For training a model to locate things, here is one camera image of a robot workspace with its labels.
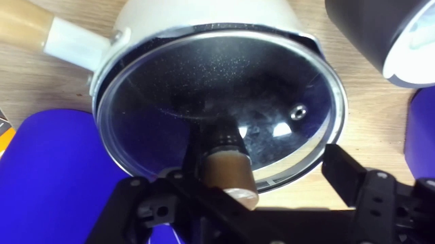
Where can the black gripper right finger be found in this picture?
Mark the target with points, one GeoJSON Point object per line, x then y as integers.
{"type": "Point", "coordinates": [394, 211]}

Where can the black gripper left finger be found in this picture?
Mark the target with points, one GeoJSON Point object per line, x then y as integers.
{"type": "Point", "coordinates": [150, 211]}

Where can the glass lid wooden knob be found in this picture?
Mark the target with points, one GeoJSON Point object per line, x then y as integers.
{"type": "Point", "coordinates": [313, 143]}

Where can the grey mug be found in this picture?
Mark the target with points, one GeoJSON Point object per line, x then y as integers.
{"type": "Point", "coordinates": [362, 31]}

